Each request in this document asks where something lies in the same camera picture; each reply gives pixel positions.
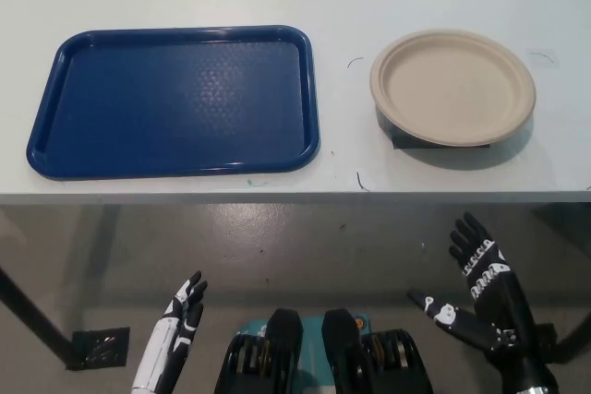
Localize black floor foot plate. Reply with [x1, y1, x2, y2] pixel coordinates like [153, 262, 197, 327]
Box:
[66, 326, 131, 371]

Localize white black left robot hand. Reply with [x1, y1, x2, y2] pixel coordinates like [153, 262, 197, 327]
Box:
[130, 269, 209, 394]

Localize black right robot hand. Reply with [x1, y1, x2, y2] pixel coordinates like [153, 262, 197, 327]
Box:
[406, 211, 555, 367]

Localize dark base block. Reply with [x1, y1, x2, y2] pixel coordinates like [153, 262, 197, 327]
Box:
[391, 133, 491, 151]

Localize black robot legs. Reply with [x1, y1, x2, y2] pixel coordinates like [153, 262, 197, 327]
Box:
[213, 307, 436, 394]

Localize black table leg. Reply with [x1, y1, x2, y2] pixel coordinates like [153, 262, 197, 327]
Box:
[0, 264, 78, 361]
[551, 317, 591, 367]

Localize beige paper plate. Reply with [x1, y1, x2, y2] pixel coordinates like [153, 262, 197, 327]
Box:
[368, 29, 537, 147]

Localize blue plastic tray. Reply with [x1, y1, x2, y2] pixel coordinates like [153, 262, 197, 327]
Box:
[25, 23, 321, 181]

